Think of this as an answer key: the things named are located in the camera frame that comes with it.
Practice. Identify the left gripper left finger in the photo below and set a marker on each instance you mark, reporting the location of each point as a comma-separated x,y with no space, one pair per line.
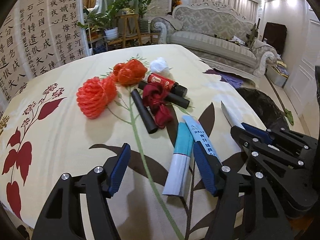
61,218

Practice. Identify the teal and white tube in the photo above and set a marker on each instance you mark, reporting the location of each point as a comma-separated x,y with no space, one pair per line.
179,167

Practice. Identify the box of books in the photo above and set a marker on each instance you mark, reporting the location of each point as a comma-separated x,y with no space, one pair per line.
277,74

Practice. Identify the tall green plant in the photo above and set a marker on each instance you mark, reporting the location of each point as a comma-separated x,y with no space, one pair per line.
142,10

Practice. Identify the dark red fabric knot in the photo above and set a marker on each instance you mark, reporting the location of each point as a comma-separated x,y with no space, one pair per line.
154,97

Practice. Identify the green rag on floor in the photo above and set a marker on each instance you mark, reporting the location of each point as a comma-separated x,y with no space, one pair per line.
289,116

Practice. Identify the dark cabinet by wall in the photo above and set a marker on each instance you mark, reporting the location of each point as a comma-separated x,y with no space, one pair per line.
275,35

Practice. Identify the orange-red net ball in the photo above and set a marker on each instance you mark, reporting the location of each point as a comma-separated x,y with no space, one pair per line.
94,95

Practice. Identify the purple floor cloth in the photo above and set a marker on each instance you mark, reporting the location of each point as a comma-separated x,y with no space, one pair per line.
233,79

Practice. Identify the calligraphy folding screen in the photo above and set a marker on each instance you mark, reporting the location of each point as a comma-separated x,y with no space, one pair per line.
36,37

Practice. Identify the white crumpled plastic bag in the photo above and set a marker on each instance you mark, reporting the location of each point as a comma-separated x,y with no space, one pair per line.
159,66

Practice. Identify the plant in white pot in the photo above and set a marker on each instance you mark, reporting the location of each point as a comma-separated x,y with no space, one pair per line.
106,20

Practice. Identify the white toothpaste tube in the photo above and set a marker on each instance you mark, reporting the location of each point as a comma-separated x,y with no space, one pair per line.
231,117

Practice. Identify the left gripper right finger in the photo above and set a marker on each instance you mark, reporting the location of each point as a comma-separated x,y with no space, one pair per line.
263,215

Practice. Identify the floral table cloth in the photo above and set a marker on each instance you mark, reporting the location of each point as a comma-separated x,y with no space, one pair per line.
46,135

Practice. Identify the red bottle black cap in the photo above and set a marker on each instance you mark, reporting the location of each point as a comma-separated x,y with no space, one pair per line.
169,84

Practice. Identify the white panelled door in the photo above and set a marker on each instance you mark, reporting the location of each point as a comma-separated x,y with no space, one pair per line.
301,86

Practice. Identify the ornate grey sofa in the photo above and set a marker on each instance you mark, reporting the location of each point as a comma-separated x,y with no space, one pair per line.
215,32

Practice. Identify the black bag trash bin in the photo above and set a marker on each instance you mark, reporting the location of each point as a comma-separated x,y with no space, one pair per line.
264,107

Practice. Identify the light blue sachet packet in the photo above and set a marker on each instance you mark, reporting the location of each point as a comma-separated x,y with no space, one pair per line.
200,135

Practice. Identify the black tube front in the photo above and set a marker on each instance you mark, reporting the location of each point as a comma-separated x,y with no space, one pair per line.
145,115

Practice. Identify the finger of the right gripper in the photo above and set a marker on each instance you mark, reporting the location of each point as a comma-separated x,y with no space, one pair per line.
243,138
264,135

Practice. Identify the black tube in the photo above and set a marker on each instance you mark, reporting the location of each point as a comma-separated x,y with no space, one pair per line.
172,98
145,115

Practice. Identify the wooden plant stand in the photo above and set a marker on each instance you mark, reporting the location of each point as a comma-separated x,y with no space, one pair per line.
130,32

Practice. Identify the toy rifle on sofa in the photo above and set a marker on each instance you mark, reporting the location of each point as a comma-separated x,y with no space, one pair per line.
253,35

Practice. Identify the red plastic bag ball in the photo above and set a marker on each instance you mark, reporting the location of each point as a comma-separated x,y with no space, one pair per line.
130,73

